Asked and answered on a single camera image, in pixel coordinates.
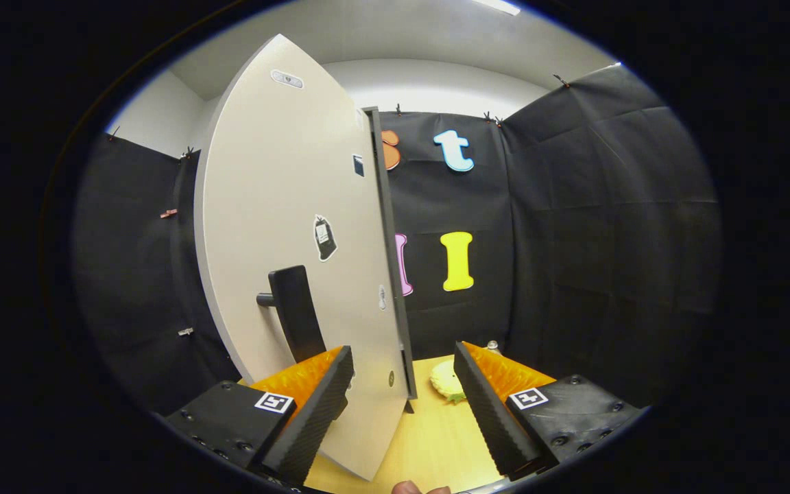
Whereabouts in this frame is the long ceiling light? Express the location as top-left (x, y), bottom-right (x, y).
top-left (470, 0), bottom-right (521, 16)

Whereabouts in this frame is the grey shoe cabinet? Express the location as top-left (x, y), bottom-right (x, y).
top-left (362, 106), bottom-right (418, 414)

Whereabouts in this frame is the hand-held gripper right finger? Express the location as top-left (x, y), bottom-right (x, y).
top-left (453, 341), bottom-right (646, 481)

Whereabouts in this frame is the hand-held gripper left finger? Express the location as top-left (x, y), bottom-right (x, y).
top-left (162, 345), bottom-right (355, 489)

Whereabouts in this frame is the yellow plush toy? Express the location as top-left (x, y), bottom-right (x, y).
top-left (430, 360), bottom-right (468, 404)

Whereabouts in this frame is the black backdrop cloth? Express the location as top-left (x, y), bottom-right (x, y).
top-left (71, 63), bottom-right (721, 416)

